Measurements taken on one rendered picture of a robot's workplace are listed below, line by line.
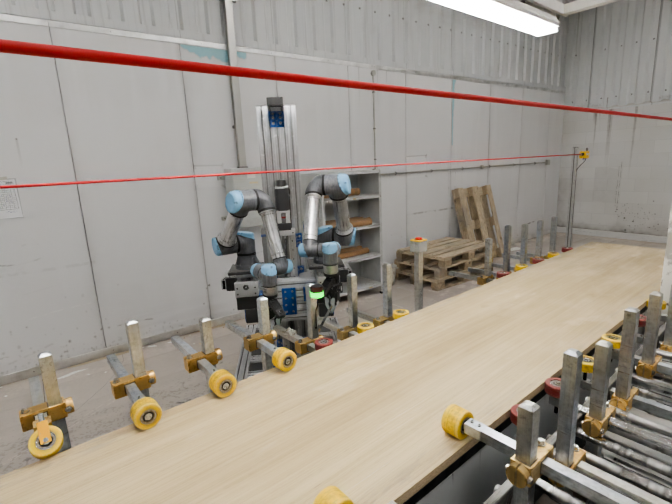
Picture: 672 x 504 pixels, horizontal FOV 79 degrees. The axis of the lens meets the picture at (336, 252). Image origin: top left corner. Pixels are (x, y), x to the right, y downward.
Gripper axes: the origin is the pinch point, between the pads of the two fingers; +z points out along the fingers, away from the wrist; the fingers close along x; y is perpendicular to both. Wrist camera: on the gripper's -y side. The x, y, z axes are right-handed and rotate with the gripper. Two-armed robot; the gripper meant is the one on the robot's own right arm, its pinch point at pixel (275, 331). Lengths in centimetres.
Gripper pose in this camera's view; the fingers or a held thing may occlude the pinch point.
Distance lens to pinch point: 218.1
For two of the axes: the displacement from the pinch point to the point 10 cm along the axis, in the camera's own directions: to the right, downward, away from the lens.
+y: -6.3, -1.6, 7.6
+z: 0.3, 9.7, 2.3
